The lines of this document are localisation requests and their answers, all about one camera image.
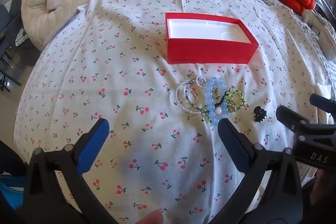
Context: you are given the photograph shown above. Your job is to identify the green bead black cord bracelet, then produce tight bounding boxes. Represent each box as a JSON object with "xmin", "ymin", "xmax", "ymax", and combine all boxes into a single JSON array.
[{"xmin": 223, "ymin": 90, "xmax": 247, "ymax": 112}]

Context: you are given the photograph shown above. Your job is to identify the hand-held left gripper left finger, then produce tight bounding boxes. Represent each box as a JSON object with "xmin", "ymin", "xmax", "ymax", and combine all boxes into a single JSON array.
[{"xmin": 16, "ymin": 118, "xmax": 121, "ymax": 224}]

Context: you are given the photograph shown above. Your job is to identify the red cardboard box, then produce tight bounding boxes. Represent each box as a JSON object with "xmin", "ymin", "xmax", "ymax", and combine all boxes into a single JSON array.
[{"xmin": 165, "ymin": 12, "xmax": 260, "ymax": 65}]

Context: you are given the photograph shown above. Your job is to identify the white plush toy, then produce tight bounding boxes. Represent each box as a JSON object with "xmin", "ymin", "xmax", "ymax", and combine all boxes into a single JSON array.
[{"xmin": 302, "ymin": 9, "xmax": 325, "ymax": 30}]

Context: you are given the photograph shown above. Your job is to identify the pink bead charm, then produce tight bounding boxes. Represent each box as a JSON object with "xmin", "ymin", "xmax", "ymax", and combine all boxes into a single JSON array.
[{"xmin": 214, "ymin": 100, "xmax": 224, "ymax": 117}]

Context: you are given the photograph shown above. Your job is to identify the black hair claw clip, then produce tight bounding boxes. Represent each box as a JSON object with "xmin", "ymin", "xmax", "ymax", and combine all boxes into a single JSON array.
[{"xmin": 253, "ymin": 106, "xmax": 266, "ymax": 122}]

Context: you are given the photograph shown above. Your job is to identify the cherry print bedsheet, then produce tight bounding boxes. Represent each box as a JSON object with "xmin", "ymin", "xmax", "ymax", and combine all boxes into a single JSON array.
[{"xmin": 13, "ymin": 0, "xmax": 336, "ymax": 224}]

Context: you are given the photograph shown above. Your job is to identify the person's left hand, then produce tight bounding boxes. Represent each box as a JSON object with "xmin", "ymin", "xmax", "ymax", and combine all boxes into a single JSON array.
[{"xmin": 131, "ymin": 209, "xmax": 164, "ymax": 224}]

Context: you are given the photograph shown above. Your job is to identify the dark green beaded bracelet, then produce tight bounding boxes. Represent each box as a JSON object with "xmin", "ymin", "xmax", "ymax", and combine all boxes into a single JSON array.
[{"xmin": 184, "ymin": 82, "xmax": 208, "ymax": 115}]

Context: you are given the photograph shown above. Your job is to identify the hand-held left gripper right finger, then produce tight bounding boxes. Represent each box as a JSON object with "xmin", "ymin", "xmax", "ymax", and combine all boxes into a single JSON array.
[{"xmin": 207, "ymin": 118, "xmax": 313, "ymax": 224}]

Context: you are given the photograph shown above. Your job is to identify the dark chair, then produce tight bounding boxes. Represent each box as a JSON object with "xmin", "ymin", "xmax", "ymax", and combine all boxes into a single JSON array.
[{"xmin": 0, "ymin": 4, "xmax": 24, "ymax": 93}]

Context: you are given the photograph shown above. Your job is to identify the beige woven basket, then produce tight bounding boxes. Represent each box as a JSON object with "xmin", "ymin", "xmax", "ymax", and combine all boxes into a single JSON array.
[{"xmin": 318, "ymin": 26, "xmax": 336, "ymax": 61}]

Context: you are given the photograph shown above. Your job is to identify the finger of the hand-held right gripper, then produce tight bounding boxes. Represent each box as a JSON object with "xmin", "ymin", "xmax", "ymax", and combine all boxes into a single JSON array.
[
  {"xmin": 276, "ymin": 105, "xmax": 314, "ymax": 136},
  {"xmin": 310, "ymin": 94, "xmax": 336, "ymax": 118}
]

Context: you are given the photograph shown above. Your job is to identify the silver crystal bracelet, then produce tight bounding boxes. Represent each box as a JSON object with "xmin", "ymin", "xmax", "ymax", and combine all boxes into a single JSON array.
[{"xmin": 175, "ymin": 80, "xmax": 201, "ymax": 115}]

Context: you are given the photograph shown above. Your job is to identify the small white bead ring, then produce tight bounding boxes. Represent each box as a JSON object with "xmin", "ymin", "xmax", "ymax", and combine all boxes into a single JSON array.
[{"xmin": 196, "ymin": 75, "xmax": 208, "ymax": 88}]

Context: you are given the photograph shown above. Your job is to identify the blue bead bracelet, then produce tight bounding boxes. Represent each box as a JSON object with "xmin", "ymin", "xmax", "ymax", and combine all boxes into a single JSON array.
[{"xmin": 205, "ymin": 77, "xmax": 228, "ymax": 126}]

